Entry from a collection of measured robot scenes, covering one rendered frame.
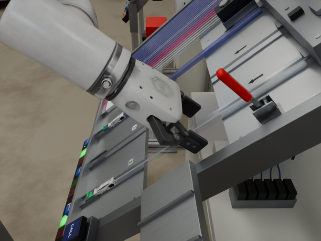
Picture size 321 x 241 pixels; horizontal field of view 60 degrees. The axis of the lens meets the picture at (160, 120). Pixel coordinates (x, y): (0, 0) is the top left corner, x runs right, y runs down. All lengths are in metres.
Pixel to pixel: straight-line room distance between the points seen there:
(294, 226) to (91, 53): 0.64
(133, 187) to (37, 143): 1.48
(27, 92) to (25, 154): 0.74
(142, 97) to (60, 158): 1.47
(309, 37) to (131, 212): 0.37
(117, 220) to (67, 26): 0.32
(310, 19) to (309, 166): 0.61
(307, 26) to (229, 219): 0.51
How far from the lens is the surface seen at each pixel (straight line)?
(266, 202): 0.78
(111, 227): 0.54
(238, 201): 0.76
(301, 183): 0.90
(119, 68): 0.38
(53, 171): 1.76
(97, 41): 0.39
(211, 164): 0.41
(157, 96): 0.40
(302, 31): 0.41
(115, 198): 0.57
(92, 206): 0.63
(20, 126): 2.17
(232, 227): 0.75
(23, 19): 0.38
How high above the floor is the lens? 1.26
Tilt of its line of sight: 39 degrees down
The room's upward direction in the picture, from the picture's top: straight up
